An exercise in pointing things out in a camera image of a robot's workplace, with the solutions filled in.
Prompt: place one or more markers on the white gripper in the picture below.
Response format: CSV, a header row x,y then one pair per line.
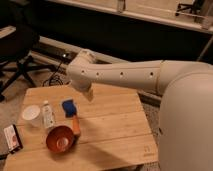
x,y
83,86

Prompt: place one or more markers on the black office chair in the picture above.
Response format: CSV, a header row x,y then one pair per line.
x,y
16,41

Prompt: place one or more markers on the red-brown ceramic bowl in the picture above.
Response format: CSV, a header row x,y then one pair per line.
x,y
60,139

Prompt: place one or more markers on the distant black chair base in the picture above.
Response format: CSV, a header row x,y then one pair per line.
x,y
193,8

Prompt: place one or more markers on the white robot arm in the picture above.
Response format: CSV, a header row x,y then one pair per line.
x,y
186,108

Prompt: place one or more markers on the small white bottle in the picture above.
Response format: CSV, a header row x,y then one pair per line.
x,y
48,116

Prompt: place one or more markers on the blue sponge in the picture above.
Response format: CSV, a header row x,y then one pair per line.
x,y
69,108

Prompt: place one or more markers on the wooden table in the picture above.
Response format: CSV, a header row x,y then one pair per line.
x,y
114,132

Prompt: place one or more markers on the small printed box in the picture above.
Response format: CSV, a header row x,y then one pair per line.
x,y
12,138

